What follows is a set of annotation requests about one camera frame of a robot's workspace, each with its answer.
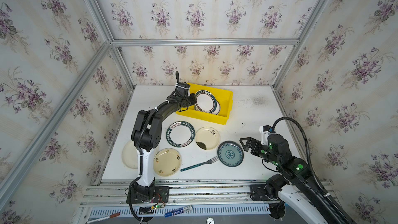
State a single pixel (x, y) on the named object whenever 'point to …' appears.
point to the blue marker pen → (180, 210)
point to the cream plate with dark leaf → (207, 138)
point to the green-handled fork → (209, 161)
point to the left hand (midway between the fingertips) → (196, 97)
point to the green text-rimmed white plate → (180, 134)
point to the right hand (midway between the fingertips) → (243, 143)
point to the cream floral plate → (167, 162)
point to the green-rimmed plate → (205, 101)
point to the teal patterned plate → (230, 153)
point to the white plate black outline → (217, 109)
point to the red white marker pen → (110, 216)
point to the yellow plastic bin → (226, 99)
